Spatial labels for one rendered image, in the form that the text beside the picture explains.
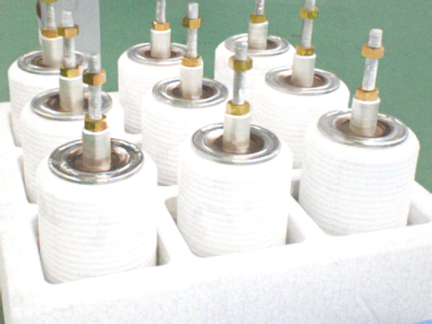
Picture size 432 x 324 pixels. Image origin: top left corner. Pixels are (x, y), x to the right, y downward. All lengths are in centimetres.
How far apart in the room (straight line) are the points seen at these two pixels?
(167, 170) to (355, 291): 20
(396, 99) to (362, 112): 78
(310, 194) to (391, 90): 82
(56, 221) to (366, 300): 27
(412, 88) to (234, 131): 92
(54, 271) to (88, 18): 42
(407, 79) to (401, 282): 90
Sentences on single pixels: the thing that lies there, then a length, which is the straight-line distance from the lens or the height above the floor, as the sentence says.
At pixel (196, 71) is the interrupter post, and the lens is 68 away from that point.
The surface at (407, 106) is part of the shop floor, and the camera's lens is 139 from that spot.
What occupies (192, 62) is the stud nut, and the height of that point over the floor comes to 29.
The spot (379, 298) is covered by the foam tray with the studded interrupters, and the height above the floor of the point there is 13.
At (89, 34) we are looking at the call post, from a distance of 93.
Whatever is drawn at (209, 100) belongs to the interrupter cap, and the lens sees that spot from 68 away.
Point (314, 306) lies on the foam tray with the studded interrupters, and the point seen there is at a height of 13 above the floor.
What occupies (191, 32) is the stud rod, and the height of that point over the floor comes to 31.
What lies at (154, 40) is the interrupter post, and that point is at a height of 27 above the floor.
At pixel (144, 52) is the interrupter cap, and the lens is 81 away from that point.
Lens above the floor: 52
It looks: 25 degrees down
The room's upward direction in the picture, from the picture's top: 1 degrees clockwise
